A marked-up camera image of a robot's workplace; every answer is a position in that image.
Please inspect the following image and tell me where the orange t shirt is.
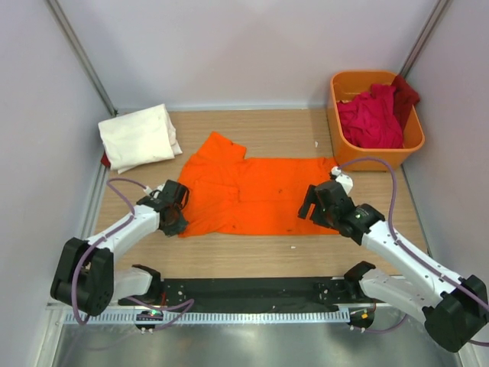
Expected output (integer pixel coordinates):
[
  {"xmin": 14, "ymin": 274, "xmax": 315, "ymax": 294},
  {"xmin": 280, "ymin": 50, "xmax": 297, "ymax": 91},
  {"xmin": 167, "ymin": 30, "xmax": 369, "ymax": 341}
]
[{"xmin": 179, "ymin": 132, "xmax": 336, "ymax": 237}]

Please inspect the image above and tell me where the white slotted cable duct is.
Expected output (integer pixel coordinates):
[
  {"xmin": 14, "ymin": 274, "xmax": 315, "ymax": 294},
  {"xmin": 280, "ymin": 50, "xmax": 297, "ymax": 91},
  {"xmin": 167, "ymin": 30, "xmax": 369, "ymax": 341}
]
[{"xmin": 64, "ymin": 310, "xmax": 351, "ymax": 324}]

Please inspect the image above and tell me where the magenta t shirt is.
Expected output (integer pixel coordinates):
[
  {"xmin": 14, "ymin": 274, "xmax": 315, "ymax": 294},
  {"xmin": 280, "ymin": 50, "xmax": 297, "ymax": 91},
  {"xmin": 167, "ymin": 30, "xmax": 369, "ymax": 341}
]
[{"xmin": 336, "ymin": 84, "xmax": 403, "ymax": 149}]

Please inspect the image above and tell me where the right aluminium frame post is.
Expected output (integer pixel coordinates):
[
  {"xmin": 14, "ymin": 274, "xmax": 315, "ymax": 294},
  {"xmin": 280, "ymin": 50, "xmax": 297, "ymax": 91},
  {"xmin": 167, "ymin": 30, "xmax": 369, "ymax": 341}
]
[{"xmin": 399, "ymin": 0, "xmax": 453, "ymax": 79}]

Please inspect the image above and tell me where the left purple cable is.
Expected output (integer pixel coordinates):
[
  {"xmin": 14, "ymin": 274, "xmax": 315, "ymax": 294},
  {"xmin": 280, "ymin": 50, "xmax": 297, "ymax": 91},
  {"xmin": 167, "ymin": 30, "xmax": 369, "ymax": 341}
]
[{"xmin": 70, "ymin": 177, "xmax": 154, "ymax": 326}]

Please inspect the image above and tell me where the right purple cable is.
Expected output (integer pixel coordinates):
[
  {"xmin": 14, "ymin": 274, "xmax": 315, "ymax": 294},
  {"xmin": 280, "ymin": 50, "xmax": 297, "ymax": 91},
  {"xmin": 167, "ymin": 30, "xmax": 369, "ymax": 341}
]
[{"xmin": 335, "ymin": 156, "xmax": 489, "ymax": 349}]

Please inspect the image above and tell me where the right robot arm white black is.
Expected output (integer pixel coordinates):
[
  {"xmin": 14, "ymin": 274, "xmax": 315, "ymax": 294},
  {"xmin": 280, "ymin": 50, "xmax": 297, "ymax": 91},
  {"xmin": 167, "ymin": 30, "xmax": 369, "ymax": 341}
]
[{"xmin": 298, "ymin": 180, "xmax": 488, "ymax": 352}]

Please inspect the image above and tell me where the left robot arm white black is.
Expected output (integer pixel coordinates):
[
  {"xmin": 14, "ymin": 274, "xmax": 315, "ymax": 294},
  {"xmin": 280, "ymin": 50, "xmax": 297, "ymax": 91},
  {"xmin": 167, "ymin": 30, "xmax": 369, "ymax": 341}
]
[{"xmin": 50, "ymin": 180, "xmax": 189, "ymax": 325}]

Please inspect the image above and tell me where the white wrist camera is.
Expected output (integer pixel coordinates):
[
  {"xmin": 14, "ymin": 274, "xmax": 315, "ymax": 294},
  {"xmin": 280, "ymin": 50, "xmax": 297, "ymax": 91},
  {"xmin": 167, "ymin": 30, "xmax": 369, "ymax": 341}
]
[
  {"xmin": 144, "ymin": 184, "xmax": 164, "ymax": 197},
  {"xmin": 330, "ymin": 166, "xmax": 353, "ymax": 195}
]

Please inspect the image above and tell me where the folded red shirt under white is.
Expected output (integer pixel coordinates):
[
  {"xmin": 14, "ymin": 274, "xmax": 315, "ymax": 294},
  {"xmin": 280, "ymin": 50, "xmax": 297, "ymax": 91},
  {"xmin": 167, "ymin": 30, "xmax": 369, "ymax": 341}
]
[{"xmin": 101, "ymin": 153, "xmax": 111, "ymax": 168}]

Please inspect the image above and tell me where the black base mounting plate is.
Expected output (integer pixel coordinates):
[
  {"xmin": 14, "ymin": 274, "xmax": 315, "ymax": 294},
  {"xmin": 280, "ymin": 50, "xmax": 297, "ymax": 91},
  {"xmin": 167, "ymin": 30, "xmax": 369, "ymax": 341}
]
[{"xmin": 160, "ymin": 276, "xmax": 368, "ymax": 315}]

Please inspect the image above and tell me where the dark red t shirt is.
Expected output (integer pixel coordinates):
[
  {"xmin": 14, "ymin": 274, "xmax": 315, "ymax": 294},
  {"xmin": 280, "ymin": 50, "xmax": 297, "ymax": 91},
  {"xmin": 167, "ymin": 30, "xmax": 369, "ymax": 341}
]
[{"xmin": 391, "ymin": 75, "xmax": 420, "ymax": 130}]

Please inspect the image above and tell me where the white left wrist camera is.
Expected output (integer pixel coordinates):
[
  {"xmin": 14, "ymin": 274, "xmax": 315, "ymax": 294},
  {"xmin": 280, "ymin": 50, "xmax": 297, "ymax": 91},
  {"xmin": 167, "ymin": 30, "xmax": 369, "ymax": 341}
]
[{"xmin": 144, "ymin": 184, "xmax": 164, "ymax": 197}]

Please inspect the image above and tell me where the left aluminium frame post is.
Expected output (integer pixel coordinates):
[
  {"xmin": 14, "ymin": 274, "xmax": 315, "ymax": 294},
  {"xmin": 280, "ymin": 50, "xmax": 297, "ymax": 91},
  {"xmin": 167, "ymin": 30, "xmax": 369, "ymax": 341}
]
[{"xmin": 45, "ymin": 0, "xmax": 118, "ymax": 117}]

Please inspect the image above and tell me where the purple cable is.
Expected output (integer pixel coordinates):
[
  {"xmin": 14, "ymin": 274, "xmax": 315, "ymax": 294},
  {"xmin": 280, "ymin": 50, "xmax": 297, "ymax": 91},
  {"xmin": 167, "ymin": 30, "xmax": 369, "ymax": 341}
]
[
  {"xmin": 70, "ymin": 177, "xmax": 154, "ymax": 326},
  {"xmin": 335, "ymin": 156, "xmax": 489, "ymax": 349}
]

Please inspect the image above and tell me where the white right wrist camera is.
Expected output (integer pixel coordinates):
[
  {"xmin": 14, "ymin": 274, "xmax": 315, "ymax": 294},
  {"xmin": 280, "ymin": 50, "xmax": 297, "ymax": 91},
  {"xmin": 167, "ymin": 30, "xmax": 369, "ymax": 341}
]
[{"xmin": 330, "ymin": 166, "xmax": 353, "ymax": 195}]

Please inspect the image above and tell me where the aluminium frame post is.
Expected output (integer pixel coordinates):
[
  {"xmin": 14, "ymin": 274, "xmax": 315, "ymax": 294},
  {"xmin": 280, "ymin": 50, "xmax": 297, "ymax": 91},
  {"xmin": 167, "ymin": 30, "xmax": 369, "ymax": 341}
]
[
  {"xmin": 45, "ymin": 0, "xmax": 118, "ymax": 117},
  {"xmin": 399, "ymin": 0, "xmax": 453, "ymax": 79}
]

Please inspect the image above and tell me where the orange plastic bin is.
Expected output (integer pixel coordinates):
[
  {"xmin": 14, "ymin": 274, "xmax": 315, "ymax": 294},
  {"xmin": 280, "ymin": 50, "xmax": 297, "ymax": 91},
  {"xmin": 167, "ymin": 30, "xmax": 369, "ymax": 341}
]
[{"xmin": 326, "ymin": 70, "xmax": 425, "ymax": 168}]

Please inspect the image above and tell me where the folded white t shirt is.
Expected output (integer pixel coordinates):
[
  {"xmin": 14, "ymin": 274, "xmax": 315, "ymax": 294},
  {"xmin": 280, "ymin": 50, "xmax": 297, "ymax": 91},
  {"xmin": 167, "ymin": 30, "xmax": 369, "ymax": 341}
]
[{"xmin": 98, "ymin": 104, "xmax": 183, "ymax": 174}]

